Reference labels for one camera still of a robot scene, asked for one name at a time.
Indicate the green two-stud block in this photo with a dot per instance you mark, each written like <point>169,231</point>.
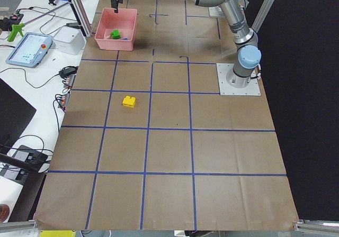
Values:
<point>115,34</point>

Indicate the yellow two-stud block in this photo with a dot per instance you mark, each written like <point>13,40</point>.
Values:
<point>129,101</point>

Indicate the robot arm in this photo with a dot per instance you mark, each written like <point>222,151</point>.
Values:
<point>245,38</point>

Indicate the pink plastic box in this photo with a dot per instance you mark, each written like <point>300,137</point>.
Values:
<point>125,21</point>

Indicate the white square box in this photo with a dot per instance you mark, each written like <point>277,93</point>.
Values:
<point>69,40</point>

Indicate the teach pendant tablet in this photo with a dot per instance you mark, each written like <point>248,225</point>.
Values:
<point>30,51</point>

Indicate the black monitor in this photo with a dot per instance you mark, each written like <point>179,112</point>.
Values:
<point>16,114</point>

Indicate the aluminium frame post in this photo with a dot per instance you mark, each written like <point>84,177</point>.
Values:
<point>81,17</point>

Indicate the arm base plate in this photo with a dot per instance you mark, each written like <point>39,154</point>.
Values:
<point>232,85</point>
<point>216,12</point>

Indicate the green handled reacher grabber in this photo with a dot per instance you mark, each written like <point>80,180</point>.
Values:
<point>17,28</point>

